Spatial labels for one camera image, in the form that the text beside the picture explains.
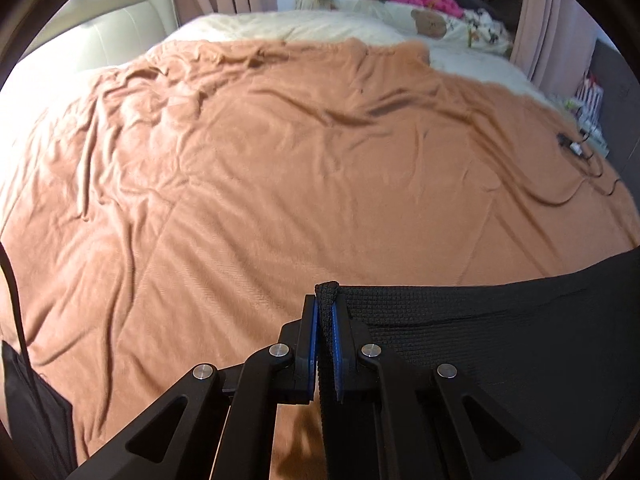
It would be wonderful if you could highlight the thick black cable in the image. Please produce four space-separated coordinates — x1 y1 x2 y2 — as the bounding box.
0 242 41 386

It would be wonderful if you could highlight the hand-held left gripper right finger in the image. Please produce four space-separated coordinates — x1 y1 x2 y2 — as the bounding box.
330 300 581 480

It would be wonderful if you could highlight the dark grey cloth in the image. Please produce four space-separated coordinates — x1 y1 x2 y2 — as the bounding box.
445 0 523 26

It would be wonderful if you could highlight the white drawer cabinet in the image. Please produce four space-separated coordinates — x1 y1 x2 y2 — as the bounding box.
575 120 610 157

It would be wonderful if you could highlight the black bag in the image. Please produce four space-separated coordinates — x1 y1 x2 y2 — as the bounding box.
0 340 76 480

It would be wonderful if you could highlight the black knit cardigan paisley trim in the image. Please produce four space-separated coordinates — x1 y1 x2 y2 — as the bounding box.
314 247 640 480

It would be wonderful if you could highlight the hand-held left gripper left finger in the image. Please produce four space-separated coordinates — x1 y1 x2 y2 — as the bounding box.
65 294 321 480

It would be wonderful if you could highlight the small black device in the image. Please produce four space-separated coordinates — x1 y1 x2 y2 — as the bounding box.
557 132 586 157

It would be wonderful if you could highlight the white patterned cloth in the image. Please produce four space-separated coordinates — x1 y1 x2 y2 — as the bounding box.
460 10 512 52

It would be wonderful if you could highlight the striped gift bag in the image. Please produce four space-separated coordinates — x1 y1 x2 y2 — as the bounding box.
575 72 606 123

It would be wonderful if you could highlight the orange blanket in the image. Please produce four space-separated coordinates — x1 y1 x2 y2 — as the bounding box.
0 37 636 480

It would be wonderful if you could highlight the thin black cable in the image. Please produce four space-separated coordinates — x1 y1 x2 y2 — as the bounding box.
525 132 618 207

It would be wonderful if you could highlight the cream duvet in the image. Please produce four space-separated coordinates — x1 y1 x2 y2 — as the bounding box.
167 7 566 111

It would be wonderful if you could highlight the bear print pillow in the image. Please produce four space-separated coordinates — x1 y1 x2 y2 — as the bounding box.
382 0 513 56

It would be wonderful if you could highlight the cream padded headboard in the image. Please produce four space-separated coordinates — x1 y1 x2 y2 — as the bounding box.
10 0 181 91

